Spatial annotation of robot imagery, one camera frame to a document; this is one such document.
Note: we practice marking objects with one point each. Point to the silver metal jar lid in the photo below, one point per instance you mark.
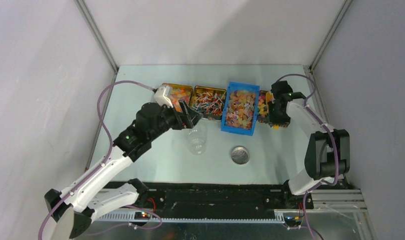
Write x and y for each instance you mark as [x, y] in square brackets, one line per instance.
[240, 155]

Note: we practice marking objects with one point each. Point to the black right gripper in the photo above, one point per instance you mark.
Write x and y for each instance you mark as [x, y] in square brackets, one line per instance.
[273, 120]

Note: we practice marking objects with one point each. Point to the orange plastic scoop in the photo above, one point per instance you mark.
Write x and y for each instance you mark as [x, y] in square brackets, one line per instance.
[269, 101]

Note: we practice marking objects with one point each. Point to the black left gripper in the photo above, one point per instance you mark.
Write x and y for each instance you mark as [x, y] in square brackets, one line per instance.
[193, 117]

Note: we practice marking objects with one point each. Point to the tin of lollipops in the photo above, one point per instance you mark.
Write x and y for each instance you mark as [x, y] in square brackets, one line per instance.
[208, 101]

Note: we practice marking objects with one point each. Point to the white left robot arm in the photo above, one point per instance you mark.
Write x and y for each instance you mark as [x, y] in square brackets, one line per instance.
[77, 206]

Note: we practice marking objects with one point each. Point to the clear plastic jar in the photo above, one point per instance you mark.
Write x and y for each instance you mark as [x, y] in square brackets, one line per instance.
[197, 139]

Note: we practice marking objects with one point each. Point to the tin of gummy candies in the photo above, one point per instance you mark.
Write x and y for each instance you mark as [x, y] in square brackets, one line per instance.
[180, 92]

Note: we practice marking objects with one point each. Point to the blue bin of candies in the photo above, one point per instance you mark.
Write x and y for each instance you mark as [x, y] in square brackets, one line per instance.
[240, 110]

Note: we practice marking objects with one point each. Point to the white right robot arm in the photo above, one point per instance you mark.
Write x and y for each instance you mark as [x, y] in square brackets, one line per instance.
[327, 154]

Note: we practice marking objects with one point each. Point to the tin of colourful cube candies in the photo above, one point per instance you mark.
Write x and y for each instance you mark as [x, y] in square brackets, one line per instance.
[262, 114]

